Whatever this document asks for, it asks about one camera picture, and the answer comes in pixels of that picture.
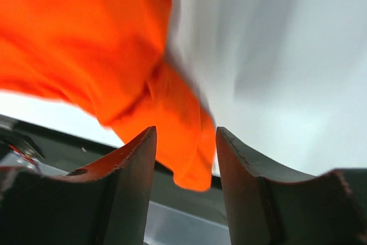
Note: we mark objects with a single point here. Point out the orange t shirt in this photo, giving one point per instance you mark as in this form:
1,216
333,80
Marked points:
108,58

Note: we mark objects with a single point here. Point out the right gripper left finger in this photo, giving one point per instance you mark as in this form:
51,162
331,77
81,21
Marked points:
104,202

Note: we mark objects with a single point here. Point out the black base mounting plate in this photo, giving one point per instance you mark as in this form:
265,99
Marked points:
68,153

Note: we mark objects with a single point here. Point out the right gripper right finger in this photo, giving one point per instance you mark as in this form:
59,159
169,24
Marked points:
269,203

